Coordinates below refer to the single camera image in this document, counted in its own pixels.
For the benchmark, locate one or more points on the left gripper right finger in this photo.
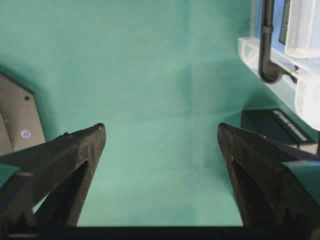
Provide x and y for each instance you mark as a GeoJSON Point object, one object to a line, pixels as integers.
{"type": "Point", "coordinates": [276, 187]}

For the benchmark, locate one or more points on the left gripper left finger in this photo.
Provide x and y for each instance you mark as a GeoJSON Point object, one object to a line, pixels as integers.
{"type": "Point", "coordinates": [51, 181]}

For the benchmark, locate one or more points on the black box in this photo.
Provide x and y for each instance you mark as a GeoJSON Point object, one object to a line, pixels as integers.
{"type": "Point", "coordinates": [278, 127]}

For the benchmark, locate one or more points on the clear plastic storage case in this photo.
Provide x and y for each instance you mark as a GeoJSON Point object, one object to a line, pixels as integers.
{"type": "Point", "coordinates": [294, 76]}

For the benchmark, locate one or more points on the green table cloth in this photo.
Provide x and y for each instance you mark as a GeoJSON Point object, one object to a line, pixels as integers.
{"type": "Point", "coordinates": [161, 75]}

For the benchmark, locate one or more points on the blue foam liner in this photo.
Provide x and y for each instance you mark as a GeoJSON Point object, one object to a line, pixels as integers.
{"type": "Point", "coordinates": [280, 21]}

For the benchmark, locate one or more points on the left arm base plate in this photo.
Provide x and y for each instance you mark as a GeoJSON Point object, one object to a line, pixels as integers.
{"type": "Point", "coordinates": [20, 122]}

